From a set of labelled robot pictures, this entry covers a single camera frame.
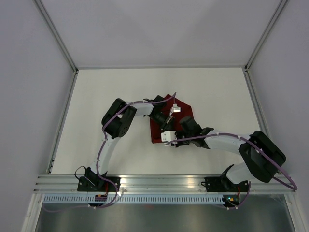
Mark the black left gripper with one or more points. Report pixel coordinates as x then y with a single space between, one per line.
169 122

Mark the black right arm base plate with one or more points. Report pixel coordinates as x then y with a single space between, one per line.
217 184

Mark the aluminium front rail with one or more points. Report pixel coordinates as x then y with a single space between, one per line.
150 184

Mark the dark red cloth napkin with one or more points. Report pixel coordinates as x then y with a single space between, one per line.
165 109

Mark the aluminium left frame post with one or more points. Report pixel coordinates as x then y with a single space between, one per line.
54 32

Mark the aluminium right frame post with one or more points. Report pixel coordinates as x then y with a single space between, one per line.
267 31

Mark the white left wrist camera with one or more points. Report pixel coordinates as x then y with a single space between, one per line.
175 109

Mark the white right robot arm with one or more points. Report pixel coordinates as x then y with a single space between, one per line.
261 157

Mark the aluminium frame post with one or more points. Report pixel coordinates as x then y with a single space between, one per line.
54 32
267 31

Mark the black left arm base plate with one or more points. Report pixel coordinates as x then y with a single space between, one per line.
85 185

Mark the white slotted cable duct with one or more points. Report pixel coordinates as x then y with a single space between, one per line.
133 198

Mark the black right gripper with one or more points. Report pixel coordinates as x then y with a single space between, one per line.
179 144

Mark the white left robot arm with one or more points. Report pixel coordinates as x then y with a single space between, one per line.
115 124

